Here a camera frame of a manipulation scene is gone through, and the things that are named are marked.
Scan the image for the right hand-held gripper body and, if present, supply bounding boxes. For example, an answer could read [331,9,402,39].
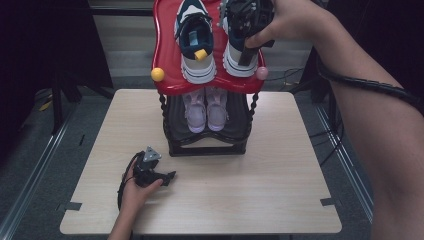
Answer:
[218,0,276,48]

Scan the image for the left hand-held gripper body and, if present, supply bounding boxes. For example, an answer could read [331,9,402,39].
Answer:
[133,146,164,188]

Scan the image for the navy and white sneaker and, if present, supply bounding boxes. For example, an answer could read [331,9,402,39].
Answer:
[221,9,260,78]
[174,0,218,85]

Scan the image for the purple sandal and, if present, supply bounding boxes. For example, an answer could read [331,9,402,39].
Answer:
[204,87,230,132]
[182,88,208,134]

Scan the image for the red and black shoe rack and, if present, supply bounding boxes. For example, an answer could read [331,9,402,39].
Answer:
[150,0,270,158]

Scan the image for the person's left hand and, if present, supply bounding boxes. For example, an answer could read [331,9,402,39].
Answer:
[119,159,164,218]

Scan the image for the person's right hand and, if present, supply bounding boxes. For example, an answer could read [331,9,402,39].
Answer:
[244,0,332,50]

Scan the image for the black metal stand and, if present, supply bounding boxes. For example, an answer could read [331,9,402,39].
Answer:
[49,74,69,135]

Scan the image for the yellow floor object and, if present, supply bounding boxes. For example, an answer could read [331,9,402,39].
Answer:
[38,99,54,112]

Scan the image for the black curtain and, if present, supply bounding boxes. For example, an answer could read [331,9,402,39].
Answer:
[299,0,424,108]
[0,0,114,161]

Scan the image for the left hand-held gripper cable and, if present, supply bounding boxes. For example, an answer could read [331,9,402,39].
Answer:
[116,151,146,212]

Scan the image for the hand-held gripper cable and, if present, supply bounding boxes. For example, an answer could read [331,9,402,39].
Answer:
[116,151,146,212]
[316,54,424,117]

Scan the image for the metal floor rail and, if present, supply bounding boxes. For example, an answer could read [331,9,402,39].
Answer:
[0,108,78,240]
[314,103,375,224]

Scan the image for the black floor cables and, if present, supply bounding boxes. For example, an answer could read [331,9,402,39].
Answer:
[308,89,346,168]

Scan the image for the right hand-held gripper cable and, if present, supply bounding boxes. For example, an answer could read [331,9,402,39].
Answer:
[316,54,424,117]

